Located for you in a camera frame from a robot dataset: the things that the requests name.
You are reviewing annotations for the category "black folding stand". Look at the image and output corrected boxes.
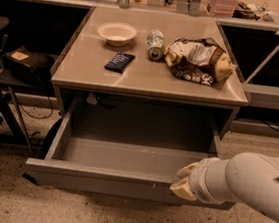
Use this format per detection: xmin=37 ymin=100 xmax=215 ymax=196
xmin=0 ymin=62 xmax=44 ymax=154

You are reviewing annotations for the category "black backpack on floor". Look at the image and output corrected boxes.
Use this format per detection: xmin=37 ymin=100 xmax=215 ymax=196
xmin=22 ymin=118 xmax=63 ymax=186

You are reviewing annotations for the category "white paper bowl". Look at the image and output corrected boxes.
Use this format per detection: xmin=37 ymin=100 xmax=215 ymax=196
xmin=97 ymin=22 xmax=137 ymax=47

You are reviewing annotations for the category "black bag on stand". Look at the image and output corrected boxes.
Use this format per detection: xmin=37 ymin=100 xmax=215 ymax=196
xmin=3 ymin=47 xmax=54 ymax=86

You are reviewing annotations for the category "dark blue snack packet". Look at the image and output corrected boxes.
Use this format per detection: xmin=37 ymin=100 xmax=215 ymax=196
xmin=104 ymin=52 xmax=135 ymax=73

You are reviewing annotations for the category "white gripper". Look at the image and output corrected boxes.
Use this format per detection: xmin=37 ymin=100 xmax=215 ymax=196
xmin=170 ymin=157 xmax=226 ymax=205

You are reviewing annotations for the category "grey drawer cabinet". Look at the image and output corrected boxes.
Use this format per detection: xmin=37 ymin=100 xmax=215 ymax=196
xmin=44 ymin=0 xmax=260 ymax=144

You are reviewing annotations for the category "white cane with grip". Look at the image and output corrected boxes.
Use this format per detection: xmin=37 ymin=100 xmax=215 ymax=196
xmin=245 ymin=31 xmax=279 ymax=84

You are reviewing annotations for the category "crushed green soda can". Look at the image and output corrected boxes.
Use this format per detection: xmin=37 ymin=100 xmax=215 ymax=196
xmin=146 ymin=30 xmax=164 ymax=61

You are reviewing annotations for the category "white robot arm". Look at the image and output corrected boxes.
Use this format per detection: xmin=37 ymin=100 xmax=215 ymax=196
xmin=170 ymin=152 xmax=279 ymax=223

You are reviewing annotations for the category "grey top drawer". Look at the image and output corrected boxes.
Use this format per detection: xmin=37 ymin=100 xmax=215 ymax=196
xmin=27 ymin=92 xmax=224 ymax=205

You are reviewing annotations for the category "crumpled brown chip bag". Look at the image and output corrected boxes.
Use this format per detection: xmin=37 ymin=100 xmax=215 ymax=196
xmin=164 ymin=38 xmax=234 ymax=86

